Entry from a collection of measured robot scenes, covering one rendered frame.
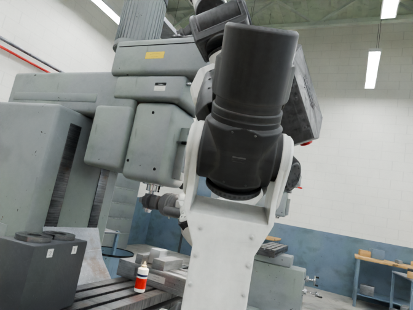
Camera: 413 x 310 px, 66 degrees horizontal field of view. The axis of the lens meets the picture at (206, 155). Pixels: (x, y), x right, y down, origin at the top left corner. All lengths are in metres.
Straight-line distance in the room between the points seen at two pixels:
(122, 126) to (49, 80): 0.55
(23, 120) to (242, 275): 1.23
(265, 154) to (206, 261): 0.20
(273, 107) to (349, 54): 8.17
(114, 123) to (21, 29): 4.88
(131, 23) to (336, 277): 6.84
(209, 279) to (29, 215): 0.99
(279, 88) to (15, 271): 0.74
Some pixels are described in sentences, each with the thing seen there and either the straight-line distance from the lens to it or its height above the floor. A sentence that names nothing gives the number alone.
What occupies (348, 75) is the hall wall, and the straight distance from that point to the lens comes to 8.42.
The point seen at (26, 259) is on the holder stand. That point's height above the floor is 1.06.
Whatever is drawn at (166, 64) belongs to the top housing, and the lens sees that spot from 1.31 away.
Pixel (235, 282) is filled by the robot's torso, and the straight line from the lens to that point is 0.56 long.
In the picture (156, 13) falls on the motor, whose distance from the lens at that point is 1.63.
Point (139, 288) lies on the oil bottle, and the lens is 1.31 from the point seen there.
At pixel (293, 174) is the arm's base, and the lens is 0.96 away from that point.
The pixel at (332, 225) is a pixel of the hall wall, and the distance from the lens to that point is 7.61.
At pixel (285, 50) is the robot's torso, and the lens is 0.49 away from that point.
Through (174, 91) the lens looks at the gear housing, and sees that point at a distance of 1.25.
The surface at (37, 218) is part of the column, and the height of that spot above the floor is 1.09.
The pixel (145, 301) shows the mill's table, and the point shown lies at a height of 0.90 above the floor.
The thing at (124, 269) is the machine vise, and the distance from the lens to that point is 1.49.
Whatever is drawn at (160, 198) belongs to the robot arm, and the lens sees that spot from 1.22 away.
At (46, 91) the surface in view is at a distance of 1.73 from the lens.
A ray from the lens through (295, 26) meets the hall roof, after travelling 7.74.
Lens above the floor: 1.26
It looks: 9 degrees up
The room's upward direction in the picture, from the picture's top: 10 degrees clockwise
